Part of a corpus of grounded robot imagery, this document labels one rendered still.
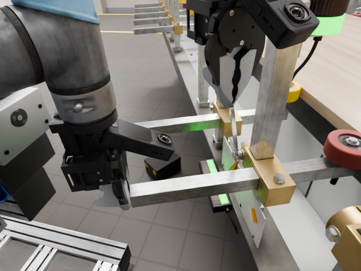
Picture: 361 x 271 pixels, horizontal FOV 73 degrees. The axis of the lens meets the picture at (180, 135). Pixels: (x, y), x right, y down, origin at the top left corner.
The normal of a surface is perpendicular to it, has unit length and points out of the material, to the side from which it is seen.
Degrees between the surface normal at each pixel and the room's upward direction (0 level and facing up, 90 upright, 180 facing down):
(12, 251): 0
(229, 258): 0
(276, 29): 93
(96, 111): 90
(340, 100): 0
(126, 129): 31
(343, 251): 90
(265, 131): 90
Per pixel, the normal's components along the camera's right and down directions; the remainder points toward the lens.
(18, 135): 0.97, 0.12
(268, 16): -0.86, 0.37
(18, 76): 0.69, 0.65
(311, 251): -0.04, -0.80
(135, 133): 0.46, -0.77
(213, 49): 0.48, 0.51
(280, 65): 0.15, 0.59
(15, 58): 0.73, 0.35
